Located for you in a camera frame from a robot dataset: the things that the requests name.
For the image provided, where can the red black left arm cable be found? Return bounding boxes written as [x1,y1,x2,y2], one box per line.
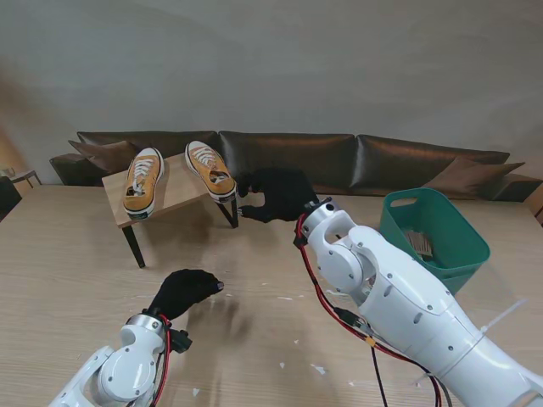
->
[150,314,173,407]

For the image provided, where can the red black arm cable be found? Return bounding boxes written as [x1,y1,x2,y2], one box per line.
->
[150,314,173,407]
[294,214,445,407]

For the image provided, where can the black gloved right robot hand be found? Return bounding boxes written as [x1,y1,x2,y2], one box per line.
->
[237,167,320,224]

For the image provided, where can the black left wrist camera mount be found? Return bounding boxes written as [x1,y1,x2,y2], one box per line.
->
[170,328,193,354]

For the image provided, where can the brown leather sofa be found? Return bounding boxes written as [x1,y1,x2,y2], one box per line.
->
[48,130,543,204]

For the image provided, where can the yellow canvas sneaker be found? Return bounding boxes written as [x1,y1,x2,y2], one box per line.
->
[184,141,237,205]
[122,147,165,220]

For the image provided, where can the red black right arm cable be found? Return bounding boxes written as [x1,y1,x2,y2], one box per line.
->
[294,214,445,407]

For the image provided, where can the small wooden bench black legs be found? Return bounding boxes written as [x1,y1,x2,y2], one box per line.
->
[101,153,239,269]

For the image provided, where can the dark chair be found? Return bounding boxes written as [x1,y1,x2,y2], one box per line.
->
[0,176,23,224]

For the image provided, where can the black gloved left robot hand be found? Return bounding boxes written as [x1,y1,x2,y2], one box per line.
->
[148,269,225,322]

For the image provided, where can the small wooden side table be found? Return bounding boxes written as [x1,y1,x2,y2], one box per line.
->
[0,167,43,191]

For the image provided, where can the white handled brown bristle brush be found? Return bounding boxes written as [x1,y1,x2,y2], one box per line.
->
[402,230,434,260]

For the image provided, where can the green plastic basin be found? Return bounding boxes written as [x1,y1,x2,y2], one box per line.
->
[378,188,491,297]

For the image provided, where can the brown sofa cushion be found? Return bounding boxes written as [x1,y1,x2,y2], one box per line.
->
[67,139,143,174]
[423,155,526,200]

